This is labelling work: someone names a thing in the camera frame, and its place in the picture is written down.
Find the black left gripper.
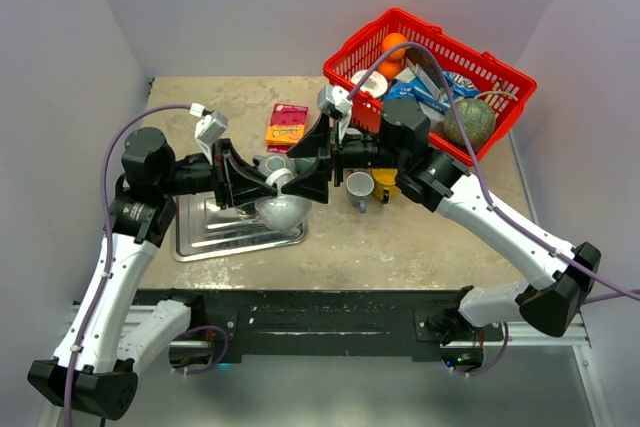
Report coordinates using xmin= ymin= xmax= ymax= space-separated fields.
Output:
xmin=159 ymin=137 xmax=278 ymax=208

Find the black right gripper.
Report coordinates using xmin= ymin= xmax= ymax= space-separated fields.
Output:
xmin=282 ymin=110 xmax=406 ymax=203

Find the light grey-blue upside-down mug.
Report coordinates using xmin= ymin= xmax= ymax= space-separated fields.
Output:
xmin=252 ymin=154 xmax=297 ymax=177

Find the pale grey upside-down mug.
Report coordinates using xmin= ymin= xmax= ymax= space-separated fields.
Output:
xmin=255 ymin=168 xmax=311 ymax=232

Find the grey-blue white-lined mug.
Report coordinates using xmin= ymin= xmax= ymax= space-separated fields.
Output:
xmin=346 ymin=171 xmax=374 ymax=214

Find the yellow mug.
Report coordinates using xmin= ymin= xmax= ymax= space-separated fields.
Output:
xmin=371 ymin=168 xmax=400 ymax=205

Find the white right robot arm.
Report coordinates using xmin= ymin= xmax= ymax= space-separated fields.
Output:
xmin=284 ymin=99 xmax=601 ymax=343

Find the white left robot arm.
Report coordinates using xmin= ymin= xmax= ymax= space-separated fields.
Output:
xmin=27 ymin=127 xmax=277 ymax=420

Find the Scrub Mommy sponge pack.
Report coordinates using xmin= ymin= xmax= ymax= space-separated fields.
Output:
xmin=265 ymin=103 xmax=309 ymax=153

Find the steel drying tray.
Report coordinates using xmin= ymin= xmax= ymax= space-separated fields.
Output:
xmin=172 ymin=193 xmax=308 ymax=262

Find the blue plastic snack bag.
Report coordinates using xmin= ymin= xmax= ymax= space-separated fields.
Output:
xmin=381 ymin=79 xmax=419 ymax=104

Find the lower orange fruit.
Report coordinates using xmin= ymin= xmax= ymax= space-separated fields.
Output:
xmin=377 ymin=60 xmax=403 ymax=82

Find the orange fruit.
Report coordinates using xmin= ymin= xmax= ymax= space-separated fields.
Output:
xmin=381 ymin=32 xmax=407 ymax=63
xmin=377 ymin=60 xmax=403 ymax=82

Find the blue Harry's box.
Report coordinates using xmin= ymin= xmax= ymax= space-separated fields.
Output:
xmin=410 ymin=84 xmax=450 ymax=115

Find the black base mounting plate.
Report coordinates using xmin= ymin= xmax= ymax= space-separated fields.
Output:
xmin=134 ymin=289 xmax=503 ymax=367

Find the upper orange fruit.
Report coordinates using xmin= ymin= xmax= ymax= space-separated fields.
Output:
xmin=381 ymin=32 xmax=407 ymax=63

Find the dark long carton box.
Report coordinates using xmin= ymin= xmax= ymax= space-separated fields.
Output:
xmin=405 ymin=47 xmax=445 ymax=98

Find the blue M&M's bag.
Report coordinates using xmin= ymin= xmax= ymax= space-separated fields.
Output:
xmin=444 ymin=71 xmax=480 ymax=97

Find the green netted melon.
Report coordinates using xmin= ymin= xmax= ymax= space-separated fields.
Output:
xmin=443 ymin=90 xmax=518 ymax=152

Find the red plastic shopping basket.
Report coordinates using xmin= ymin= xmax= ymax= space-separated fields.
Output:
xmin=322 ymin=7 xmax=539 ymax=168

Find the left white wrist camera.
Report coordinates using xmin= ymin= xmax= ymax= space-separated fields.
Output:
xmin=189 ymin=103 xmax=228 ymax=164

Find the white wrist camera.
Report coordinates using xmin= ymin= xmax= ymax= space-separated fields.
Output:
xmin=189 ymin=103 xmax=228 ymax=164
xmin=317 ymin=84 xmax=353 ymax=140

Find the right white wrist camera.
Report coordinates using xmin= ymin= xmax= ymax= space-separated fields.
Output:
xmin=317 ymin=84 xmax=353 ymax=140

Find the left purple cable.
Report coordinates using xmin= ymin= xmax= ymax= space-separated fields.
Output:
xmin=62 ymin=103 xmax=230 ymax=427

